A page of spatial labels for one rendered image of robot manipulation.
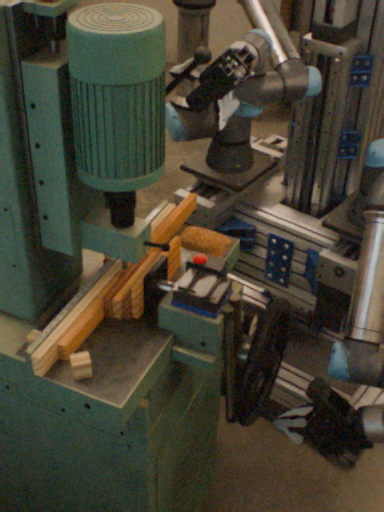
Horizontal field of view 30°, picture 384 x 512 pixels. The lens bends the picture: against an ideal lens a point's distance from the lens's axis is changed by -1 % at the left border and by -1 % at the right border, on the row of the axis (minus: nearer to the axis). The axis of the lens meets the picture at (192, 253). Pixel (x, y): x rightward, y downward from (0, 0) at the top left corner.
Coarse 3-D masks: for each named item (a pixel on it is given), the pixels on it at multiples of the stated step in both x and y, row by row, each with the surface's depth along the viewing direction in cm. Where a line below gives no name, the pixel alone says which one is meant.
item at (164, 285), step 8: (160, 264) 151; (152, 272) 149; (160, 272) 151; (144, 280) 147; (152, 280) 148; (160, 280) 152; (144, 288) 148; (152, 288) 150; (160, 288) 151; (168, 288) 150; (144, 296) 150; (152, 296) 151; (160, 296) 155; (144, 304) 151; (152, 304) 152
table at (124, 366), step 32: (224, 256) 169; (128, 320) 150; (96, 352) 143; (128, 352) 143; (160, 352) 143; (192, 352) 148; (32, 384) 139; (64, 384) 135; (96, 384) 136; (128, 384) 136; (96, 416) 136; (128, 416) 136
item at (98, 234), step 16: (96, 208) 154; (80, 224) 150; (96, 224) 149; (144, 224) 149; (96, 240) 151; (112, 240) 149; (128, 240) 147; (144, 240) 150; (112, 256) 151; (128, 256) 149
